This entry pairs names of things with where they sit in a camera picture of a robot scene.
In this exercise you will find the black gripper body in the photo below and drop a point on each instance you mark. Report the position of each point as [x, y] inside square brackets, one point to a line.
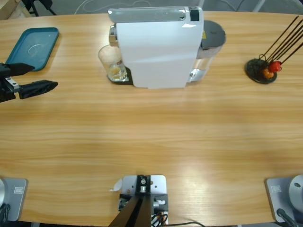
[6, 89]

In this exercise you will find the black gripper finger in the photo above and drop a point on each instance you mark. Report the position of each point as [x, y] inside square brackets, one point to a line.
[38, 88]
[20, 68]

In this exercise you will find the clear drinking glass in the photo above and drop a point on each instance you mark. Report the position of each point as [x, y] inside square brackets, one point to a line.
[114, 71]

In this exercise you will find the grey coffee machine lever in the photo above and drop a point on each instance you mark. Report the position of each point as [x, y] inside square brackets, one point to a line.
[146, 14]

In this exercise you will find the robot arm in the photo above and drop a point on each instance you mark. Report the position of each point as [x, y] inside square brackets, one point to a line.
[1, 191]
[297, 191]

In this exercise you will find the white capsule coffee machine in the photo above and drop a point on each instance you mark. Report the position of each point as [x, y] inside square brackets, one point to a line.
[158, 54]

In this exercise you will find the orange coffee capsule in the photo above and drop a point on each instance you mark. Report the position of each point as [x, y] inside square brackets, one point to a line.
[268, 74]

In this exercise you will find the red coffee capsule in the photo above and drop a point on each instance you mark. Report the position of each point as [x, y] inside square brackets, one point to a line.
[274, 66]

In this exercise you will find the teal plastic tray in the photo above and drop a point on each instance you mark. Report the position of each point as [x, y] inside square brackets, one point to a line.
[30, 47]

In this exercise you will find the black metal stand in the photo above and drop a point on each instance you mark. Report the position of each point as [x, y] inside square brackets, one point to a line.
[46, 6]

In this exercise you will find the metal grid drip tray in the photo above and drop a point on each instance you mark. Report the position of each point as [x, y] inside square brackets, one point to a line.
[125, 82]

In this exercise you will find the white paper tab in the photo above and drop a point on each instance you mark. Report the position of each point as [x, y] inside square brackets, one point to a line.
[116, 185]

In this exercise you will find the clear water tank dark lid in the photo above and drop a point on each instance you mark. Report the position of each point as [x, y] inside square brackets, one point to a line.
[211, 35]

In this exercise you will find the black capsule holder with rods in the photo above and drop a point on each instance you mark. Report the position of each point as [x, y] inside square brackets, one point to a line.
[256, 68]

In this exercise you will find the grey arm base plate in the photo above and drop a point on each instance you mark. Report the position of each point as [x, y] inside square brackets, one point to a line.
[16, 198]
[277, 196]

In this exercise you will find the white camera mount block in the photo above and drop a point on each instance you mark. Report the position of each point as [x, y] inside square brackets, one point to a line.
[157, 186]

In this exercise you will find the black camera post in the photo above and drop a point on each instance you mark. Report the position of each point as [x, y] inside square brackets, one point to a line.
[135, 210]

